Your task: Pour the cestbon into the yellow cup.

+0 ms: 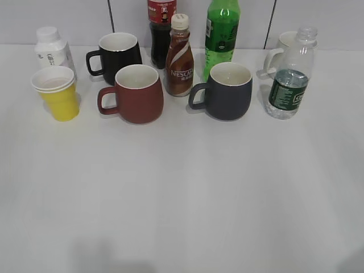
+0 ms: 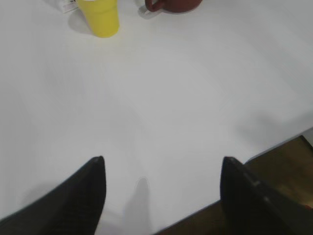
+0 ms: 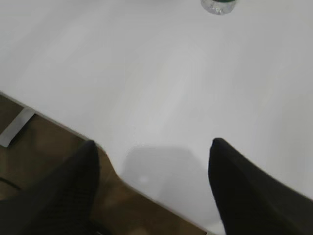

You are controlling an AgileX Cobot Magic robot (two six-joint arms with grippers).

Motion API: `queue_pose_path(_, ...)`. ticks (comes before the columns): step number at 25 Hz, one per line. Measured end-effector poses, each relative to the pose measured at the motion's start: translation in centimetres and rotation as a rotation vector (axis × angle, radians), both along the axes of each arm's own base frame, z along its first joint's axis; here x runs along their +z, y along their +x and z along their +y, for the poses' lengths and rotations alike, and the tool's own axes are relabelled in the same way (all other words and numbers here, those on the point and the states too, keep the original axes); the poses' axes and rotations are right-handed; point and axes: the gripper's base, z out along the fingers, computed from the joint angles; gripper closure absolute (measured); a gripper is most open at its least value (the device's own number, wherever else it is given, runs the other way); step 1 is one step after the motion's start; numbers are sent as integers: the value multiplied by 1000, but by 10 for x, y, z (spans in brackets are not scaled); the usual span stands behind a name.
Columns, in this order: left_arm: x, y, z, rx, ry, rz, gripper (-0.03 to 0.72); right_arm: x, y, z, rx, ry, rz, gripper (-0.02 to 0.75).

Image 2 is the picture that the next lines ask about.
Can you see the red ceramic mug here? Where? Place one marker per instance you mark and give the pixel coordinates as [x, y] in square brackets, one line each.
[174, 6]

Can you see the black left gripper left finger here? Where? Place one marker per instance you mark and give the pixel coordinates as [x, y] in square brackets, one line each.
[72, 208]

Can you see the white yogurt carton bottle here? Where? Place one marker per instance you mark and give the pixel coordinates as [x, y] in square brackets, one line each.
[68, 5]

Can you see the yellow paper cup stack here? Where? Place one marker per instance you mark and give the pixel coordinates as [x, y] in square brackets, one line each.
[101, 16]

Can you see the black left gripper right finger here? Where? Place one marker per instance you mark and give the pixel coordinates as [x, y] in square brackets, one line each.
[252, 207]

